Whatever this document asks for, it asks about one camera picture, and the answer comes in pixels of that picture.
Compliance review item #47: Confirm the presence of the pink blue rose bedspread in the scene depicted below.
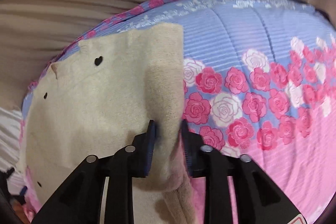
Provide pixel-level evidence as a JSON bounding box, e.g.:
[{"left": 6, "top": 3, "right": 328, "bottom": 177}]
[{"left": 19, "top": 0, "right": 335, "bottom": 223}]

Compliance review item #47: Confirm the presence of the white satin curtain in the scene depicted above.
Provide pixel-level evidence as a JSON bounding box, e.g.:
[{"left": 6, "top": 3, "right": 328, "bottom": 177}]
[{"left": 0, "top": 108, "right": 25, "bottom": 195}]

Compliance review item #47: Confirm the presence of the cream knit sweater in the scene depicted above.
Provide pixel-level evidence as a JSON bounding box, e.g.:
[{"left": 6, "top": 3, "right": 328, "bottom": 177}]
[{"left": 20, "top": 23, "right": 197, "bottom": 223}]

